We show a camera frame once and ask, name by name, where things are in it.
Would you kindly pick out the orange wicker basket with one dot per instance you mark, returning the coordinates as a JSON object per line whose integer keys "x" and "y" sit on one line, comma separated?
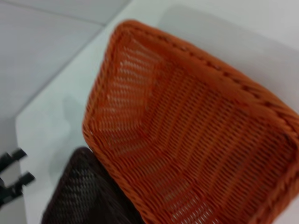
{"x": 198, "y": 140}

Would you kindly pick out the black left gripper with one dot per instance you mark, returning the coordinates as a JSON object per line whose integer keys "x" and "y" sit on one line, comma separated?
{"x": 7, "y": 186}

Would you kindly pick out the dark brown wicker basket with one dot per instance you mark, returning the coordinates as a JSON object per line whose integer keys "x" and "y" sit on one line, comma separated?
{"x": 81, "y": 191}

